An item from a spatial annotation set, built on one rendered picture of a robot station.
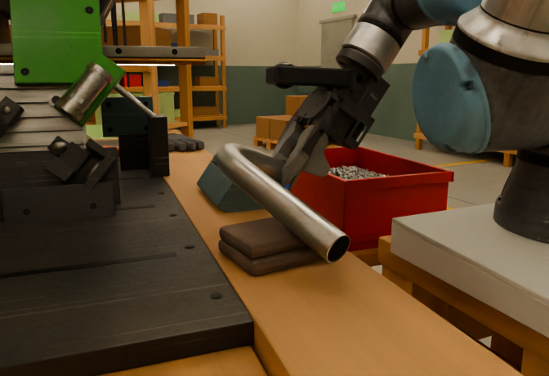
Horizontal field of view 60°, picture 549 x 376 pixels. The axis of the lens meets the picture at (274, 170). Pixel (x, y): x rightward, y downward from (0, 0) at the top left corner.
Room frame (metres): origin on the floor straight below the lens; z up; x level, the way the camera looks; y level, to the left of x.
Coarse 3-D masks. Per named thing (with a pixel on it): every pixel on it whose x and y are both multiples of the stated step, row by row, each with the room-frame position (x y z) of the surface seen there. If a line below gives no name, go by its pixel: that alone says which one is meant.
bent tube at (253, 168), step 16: (224, 160) 0.52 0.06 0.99; (240, 160) 0.51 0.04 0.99; (256, 160) 0.61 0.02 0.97; (272, 160) 0.63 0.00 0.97; (240, 176) 0.49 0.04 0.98; (256, 176) 0.48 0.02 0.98; (272, 176) 0.64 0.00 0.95; (256, 192) 0.47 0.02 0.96; (272, 192) 0.46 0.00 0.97; (288, 192) 0.46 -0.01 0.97; (272, 208) 0.45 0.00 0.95; (288, 208) 0.44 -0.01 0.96; (304, 208) 0.43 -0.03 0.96; (288, 224) 0.43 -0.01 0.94; (304, 224) 0.42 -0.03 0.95; (320, 224) 0.41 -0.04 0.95; (304, 240) 0.42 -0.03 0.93; (320, 240) 0.40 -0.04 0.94; (336, 240) 0.40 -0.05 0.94; (336, 256) 0.41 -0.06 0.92
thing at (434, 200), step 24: (336, 168) 0.98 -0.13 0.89; (360, 168) 1.04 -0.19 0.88; (384, 168) 0.98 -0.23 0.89; (408, 168) 0.90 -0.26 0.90; (432, 168) 0.83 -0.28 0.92; (312, 192) 0.84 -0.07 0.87; (336, 192) 0.75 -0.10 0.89; (360, 192) 0.74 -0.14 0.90; (384, 192) 0.75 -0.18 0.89; (408, 192) 0.77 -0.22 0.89; (432, 192) 0.79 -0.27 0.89; (336, 216) 0.75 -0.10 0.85; (360, 216) 0.74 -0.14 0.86; (384, 216) 0.75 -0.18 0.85; (360, 240) 0.73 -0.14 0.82
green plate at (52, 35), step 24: (24, 0) 0.68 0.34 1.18; (48, 0) 0.69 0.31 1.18; (72, 0) 0.70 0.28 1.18; (96, 0) 0.71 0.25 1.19; (24, 24) 0.67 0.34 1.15; (48, 24) 0.68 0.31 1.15; (72, 24) 0.69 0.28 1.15; (96, 24) 0.71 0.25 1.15; (24, 48) 0.66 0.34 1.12; (48, 48) 0.67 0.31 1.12; (72, 48) 0.68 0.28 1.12; (96, 48) 0.70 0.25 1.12; (24, 72) 0.65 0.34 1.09; (48, 72) 0.67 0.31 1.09; (72, 72) 0.68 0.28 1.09
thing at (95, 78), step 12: (84, 72) 0.66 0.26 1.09; (96, 72) 0.65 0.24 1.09; (84, 84) 0.64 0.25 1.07; (96, 84) 0.65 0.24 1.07; (108, 84) 0.67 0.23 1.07; (72, 96) 0.63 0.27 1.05; (84, 96) 0.64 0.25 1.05; (96, 96) 0.66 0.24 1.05; (60, 108) 0.63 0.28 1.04; (72, 108) 0.63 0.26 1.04; (84, 108) 0.64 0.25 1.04
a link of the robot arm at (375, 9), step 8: (376, 0) 0.71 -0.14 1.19; (384, 0) 0.69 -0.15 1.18; (368, 8) 0.71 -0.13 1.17; (376, 8) 0.70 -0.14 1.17; (384, 8) 0.69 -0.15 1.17; (360, 16) 0.72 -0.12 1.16; (368, 16) 0.70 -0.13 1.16; (376, 16) 0.69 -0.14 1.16; (384, 16) 0.69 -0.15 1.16; (392, 16) 0.68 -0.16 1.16; (376, 24) 0.68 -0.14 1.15; (384, 24) 0.68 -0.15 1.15; (392, 24) 0.68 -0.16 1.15; (392, 32) 0.68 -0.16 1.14; (400, 32) 0.69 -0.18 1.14; (408, 32) 0.70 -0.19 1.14; (400, 40) 0.69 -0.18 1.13; (400, 48) 0.71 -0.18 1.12
